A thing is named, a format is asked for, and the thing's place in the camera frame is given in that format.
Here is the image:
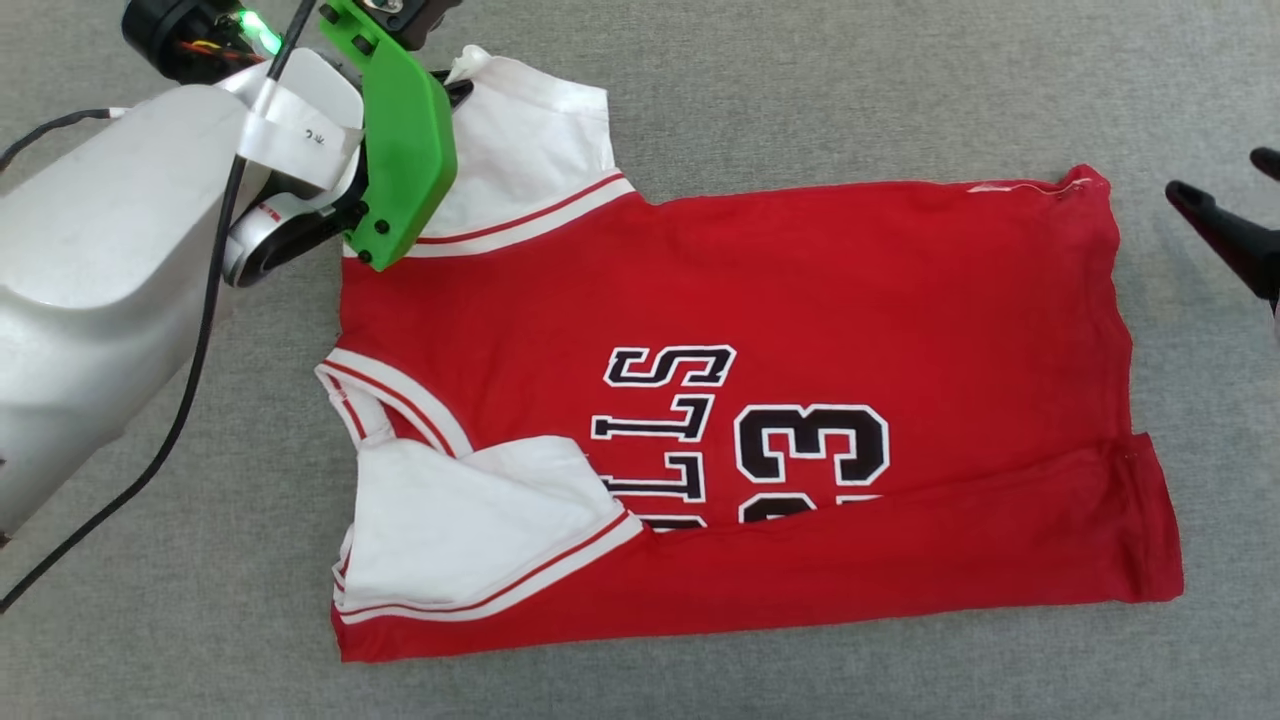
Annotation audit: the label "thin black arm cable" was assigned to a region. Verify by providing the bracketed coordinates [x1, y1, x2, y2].
[0, 106, 131, 171]

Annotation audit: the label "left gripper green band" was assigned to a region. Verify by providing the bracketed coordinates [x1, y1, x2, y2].
[120, 0, 475, 273]

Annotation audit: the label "red Bulls jersey white sleeves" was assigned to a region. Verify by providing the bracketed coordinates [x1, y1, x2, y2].
[315, 45, 1186, 664]

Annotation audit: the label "white tape label strip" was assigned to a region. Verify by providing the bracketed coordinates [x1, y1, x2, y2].
[235, 75, 366, 196]

